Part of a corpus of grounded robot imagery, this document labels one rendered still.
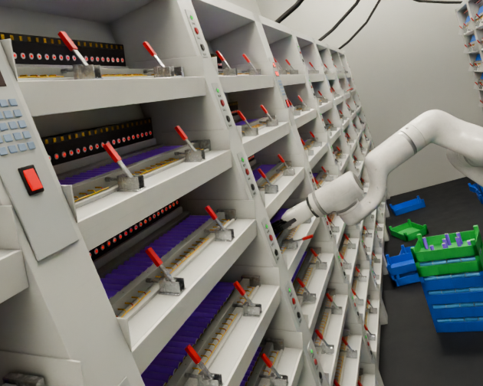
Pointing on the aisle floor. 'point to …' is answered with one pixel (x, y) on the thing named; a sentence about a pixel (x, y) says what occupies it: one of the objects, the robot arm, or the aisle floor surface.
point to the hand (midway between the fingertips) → (274, 228)
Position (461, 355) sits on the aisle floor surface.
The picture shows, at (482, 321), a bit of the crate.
